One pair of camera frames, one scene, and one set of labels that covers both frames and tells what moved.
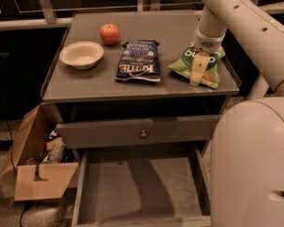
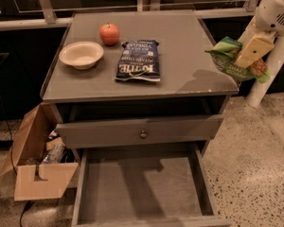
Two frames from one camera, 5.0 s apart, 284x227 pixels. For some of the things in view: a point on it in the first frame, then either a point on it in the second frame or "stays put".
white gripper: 207,43 -> 272,15
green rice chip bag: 210,77 -> 223,55
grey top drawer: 124,132 stays put
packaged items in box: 57,151 stays put
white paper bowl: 82,55 stays put
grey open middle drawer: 154,186 stays put
